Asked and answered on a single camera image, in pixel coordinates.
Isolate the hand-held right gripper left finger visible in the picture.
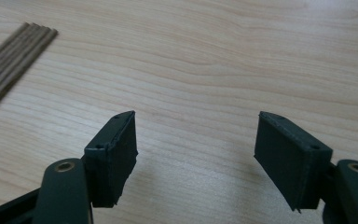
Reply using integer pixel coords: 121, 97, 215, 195
83, 110, 139, 209

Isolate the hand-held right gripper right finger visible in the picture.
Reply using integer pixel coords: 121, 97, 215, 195
254, 111, 334, 214

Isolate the row of brown chopsticks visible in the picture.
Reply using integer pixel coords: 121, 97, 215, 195
0, 21, 59, 124

